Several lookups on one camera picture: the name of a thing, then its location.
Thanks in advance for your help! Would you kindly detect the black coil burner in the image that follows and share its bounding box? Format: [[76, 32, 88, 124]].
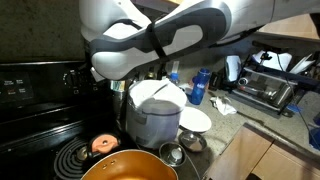
[[53, 132, 101, 180]]

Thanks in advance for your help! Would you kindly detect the small steel cup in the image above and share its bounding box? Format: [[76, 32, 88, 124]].
[[158, 141, 187, 168]]

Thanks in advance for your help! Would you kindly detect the white plate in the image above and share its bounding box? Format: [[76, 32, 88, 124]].
[[178, 105, 213, 133]]

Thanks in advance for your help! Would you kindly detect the wooden base cabinet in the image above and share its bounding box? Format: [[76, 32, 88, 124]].
[[202, 122, 320, 180]]

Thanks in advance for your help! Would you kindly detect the green glass oil bottle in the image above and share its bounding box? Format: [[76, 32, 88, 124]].
[[157, 63, 168, 81]]

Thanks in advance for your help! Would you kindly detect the black perforated utensil holder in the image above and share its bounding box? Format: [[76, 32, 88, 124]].
[[111, 89, 129, 132]]

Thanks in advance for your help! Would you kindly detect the black camera on stand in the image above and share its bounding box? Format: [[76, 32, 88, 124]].
[[251, 39, 286, 68]]

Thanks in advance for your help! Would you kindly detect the blue water bottle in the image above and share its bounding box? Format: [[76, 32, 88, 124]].
[[186, 67, 212, 106]]

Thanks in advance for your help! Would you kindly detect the white tilted sheet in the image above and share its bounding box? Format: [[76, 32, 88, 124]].
[[289, 53, 316, 75]]

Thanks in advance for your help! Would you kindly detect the small dark bottle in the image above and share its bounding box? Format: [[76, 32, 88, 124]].
[[145, 66, 157, 81]]

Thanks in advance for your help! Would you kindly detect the small black box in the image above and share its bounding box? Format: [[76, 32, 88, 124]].
[[209, 71, 228, 92]]

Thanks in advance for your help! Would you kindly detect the black electric stove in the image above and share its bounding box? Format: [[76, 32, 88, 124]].
[[0, 59, 134, 180]]

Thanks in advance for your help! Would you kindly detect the white rice cooker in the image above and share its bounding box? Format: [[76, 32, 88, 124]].
[[125, 77, 188, 150]]

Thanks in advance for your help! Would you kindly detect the silver toaster oven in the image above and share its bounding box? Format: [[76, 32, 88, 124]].
[[232, 65, 299, 114]]

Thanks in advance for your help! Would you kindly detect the crumpled white cloth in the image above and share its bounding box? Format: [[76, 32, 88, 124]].
[[209, 95, 238, 117]]

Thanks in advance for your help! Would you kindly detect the small blue flat item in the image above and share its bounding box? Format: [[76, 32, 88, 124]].
[[285, 103, 303, 115]]

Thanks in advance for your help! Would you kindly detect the shallow shiny round bowl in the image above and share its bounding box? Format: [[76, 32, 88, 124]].
[[178, 130, 208, 153]]

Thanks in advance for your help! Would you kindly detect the copper pot with orange handles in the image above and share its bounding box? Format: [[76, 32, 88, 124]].
[[80, 132, 180, 180]]

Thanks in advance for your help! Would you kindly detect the white rounded item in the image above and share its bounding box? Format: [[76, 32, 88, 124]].
[[251, 49, 293, 72]]

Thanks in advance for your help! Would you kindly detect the blue plastic item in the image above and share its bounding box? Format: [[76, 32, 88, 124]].
[[308, 111, 320, 151]]

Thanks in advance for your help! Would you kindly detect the black stove knob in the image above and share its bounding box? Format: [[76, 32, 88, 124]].
[[61, 69, 83, 95]]

